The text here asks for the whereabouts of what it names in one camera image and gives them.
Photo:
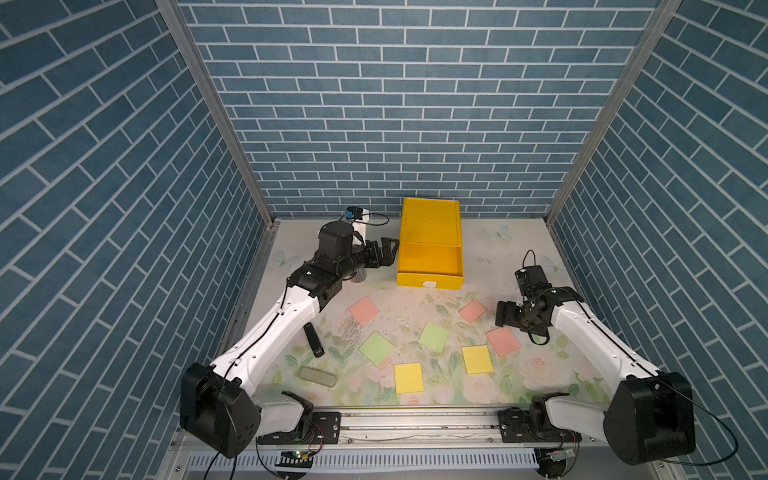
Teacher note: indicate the grey green case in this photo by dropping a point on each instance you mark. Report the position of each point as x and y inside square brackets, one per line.
[320, 377]

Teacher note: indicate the white cable duct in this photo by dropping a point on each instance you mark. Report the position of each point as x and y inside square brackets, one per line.
[370, 460]

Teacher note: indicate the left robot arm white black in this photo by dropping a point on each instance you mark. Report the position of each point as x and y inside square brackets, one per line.
[216, 400]

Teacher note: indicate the green sticky pad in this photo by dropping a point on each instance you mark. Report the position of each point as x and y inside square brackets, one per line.
[434, 337]
[376, 348]

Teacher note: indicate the yellow drawer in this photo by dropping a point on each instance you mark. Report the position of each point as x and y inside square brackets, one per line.
[430, 266]

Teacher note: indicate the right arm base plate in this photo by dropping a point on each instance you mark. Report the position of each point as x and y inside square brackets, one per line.
[517, 426]

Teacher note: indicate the aluminium mounting rail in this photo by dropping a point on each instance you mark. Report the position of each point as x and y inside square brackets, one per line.
[420, 425]

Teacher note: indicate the yellow drawer cabinet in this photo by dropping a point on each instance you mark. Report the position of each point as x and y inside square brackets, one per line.
[431, 222]

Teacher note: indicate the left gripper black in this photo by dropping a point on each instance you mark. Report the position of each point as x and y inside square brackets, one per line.
[374, 261]

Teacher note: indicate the pen tube blue lid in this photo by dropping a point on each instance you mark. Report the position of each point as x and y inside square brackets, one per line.
[359, 276]

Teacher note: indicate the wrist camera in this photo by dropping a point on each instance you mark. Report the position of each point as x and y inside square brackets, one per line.
[357, 217]
[531, 280]

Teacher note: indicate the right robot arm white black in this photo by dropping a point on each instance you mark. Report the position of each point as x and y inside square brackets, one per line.
[649, 415]

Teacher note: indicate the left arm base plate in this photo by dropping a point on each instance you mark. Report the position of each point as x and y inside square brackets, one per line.
[320, 427]

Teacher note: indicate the yellow sticky pad right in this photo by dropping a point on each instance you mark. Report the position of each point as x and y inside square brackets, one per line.
[477, 360]

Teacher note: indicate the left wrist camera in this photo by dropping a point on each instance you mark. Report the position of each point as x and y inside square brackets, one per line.
[357, 217]

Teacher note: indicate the yellow sticky pad left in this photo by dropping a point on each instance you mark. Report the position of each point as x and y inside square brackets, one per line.
[408, 378]

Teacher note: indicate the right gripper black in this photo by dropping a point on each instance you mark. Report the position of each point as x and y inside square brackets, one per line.
[503, 314]

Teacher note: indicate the yellow sticky pad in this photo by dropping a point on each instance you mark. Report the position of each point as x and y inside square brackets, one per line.
[408, 378]
[477, 360]

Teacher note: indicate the pink sticky pad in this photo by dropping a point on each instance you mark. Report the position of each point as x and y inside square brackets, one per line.
[363, 311]
[503, 341]
[473, 311]

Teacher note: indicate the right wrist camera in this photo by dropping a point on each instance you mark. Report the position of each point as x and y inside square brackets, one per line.
[531, 280]

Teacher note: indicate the black stapler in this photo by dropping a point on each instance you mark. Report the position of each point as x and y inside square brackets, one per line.
[313, 340]

